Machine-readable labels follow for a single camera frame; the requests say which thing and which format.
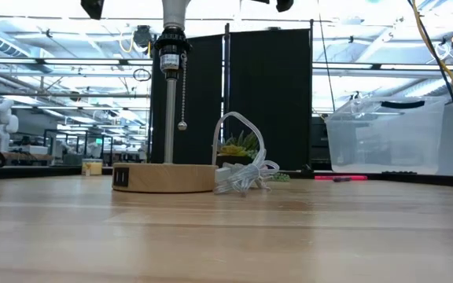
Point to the white lightbulb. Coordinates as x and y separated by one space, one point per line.
175 13

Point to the wooden base table lamp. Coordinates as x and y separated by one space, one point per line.
163 178

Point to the potted succulent plant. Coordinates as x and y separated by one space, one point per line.
238 149

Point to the clear plastic storage bin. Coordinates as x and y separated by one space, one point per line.
384 137

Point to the pink pen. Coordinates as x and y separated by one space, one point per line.
325 177

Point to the black aluminium table frame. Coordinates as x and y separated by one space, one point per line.
14 173

